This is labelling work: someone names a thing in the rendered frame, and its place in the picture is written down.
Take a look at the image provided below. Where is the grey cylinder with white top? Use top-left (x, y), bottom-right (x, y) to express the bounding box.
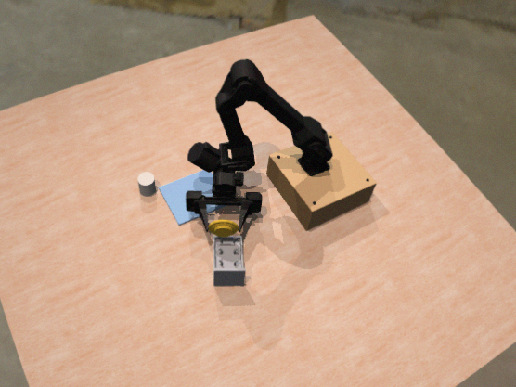
top-left (138, 172), bottom-right (156, 197)

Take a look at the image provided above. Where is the grey dish rack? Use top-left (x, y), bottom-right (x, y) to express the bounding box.
top-left (213, 236), bottom-right (246, 286)

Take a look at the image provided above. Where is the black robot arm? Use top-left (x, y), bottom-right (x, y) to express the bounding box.
top-left (187, 59), bottom-right (333, 195)

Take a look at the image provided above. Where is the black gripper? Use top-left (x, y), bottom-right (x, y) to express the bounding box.
top-left (186, 189), bottom-right (262, 233)

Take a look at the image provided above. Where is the light blue mat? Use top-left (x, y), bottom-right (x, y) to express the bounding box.
top-left (159, 170), bottom-right (227, 226)

